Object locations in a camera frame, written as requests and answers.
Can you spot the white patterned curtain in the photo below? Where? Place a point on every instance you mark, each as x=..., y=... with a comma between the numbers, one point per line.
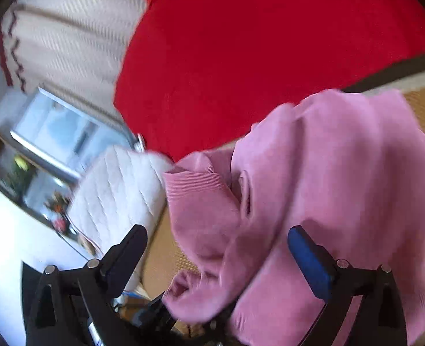
x=72, y=48

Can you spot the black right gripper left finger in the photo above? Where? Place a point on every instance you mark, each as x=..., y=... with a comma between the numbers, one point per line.
x=108, y=277

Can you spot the window with frame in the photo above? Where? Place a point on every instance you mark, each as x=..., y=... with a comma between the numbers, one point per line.
x=46, y=146

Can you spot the white quilted pillow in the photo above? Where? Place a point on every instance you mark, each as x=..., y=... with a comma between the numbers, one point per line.
x=122, y=188

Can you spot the red blanket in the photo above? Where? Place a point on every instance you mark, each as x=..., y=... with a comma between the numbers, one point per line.
x=198, y=73

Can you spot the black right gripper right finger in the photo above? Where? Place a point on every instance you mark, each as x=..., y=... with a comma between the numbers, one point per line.
x=322, y=272

